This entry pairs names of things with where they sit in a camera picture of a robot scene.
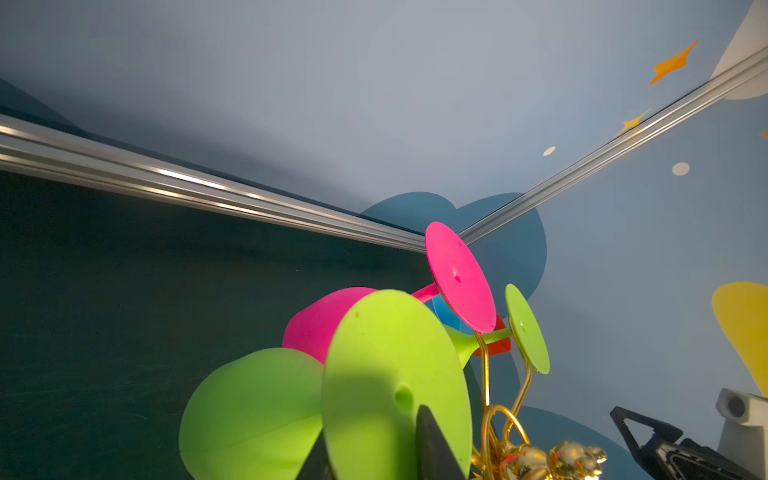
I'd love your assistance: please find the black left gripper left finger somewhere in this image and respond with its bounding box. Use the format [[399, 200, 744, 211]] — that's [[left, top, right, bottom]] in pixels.
[[296, 431, 336, 480]]

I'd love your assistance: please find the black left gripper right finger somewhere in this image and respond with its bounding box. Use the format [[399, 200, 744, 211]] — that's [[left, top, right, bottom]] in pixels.
[[415, 405, 465, 480]]

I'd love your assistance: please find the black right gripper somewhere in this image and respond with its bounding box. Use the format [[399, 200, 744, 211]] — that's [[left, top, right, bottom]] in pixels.
[[610, 406, 758, 480]]

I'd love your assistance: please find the green wine glass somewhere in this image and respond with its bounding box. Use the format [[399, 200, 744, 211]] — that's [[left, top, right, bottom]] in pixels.
[[443, 284, 550, 375], [179, 290, 473, 479]]

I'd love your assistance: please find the red wine glass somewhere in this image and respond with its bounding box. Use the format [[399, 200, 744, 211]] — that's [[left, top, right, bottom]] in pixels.
[[482, 315, 512, 356]]

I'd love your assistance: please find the blue wine glass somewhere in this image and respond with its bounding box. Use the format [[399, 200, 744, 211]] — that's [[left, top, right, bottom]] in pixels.
[[426, 295, 463, 331]]

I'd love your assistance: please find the pink wine glass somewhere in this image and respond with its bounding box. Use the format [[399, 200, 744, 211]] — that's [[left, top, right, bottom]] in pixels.
[[282, 222, 497, 362]]

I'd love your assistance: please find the gold wire wine glass rack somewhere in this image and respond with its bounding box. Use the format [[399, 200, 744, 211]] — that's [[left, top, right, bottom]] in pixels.
[[470, 334, 607, 479]]

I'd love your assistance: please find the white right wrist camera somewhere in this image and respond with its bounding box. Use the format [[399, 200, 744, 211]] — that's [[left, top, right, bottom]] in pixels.
[[716, 388, 767, 479]]

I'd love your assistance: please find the aluminium right frame post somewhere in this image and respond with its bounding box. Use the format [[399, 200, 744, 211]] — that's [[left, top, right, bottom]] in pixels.
[[460, 48, 767, 245]]

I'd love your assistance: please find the aluminium back frame rail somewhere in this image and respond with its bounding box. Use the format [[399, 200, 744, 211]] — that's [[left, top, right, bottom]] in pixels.
[[1, 115, 424, 253]]

